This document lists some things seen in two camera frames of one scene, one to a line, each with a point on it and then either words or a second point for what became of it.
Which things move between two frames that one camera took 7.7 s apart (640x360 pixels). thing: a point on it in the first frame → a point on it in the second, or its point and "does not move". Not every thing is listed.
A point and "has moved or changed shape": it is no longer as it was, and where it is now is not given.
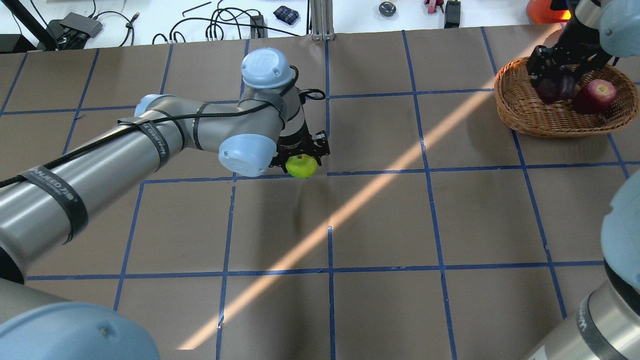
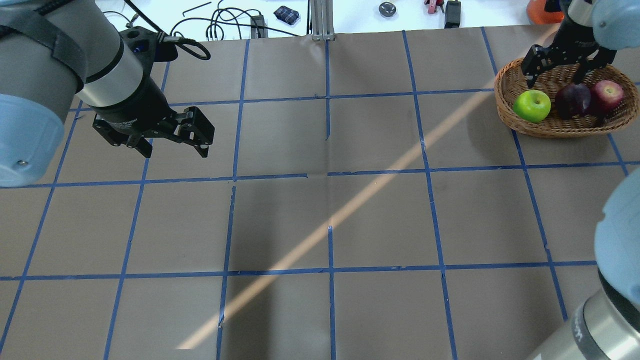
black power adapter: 452,11 does not move
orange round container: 540,12 does not move
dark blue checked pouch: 286,15 does not move
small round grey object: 387,8 does not move
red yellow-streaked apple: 596,96 has moved or changed shape
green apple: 301,165 → 533,106
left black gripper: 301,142 → 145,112
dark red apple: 549,91 → 573,100
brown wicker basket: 520,109 does not move
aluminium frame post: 321,20 does not move
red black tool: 433,5 does not move
